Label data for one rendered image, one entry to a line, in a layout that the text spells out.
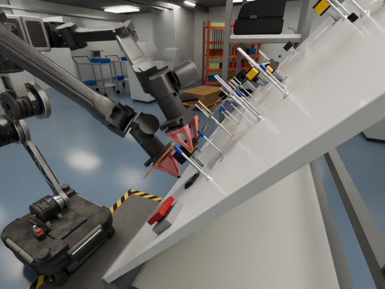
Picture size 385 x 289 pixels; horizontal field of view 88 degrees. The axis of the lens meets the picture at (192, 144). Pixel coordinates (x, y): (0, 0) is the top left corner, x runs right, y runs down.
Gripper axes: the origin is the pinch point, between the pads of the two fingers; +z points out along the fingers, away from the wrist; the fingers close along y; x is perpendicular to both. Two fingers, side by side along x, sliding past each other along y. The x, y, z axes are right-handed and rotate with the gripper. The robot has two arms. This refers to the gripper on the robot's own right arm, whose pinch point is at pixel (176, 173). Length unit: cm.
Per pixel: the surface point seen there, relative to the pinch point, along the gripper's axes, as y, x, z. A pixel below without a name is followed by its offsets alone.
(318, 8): 44, -50, -12
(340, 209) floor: 130, 12, 151
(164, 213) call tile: -21.6, -17.0, -1.5
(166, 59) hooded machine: 548, 345, -181
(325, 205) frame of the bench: 34, -20, 54
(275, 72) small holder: 26.8, -34.4, -5.5
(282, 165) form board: -21.5, -41.9, -3.1
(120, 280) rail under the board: -29.3, 9.0, 9.2
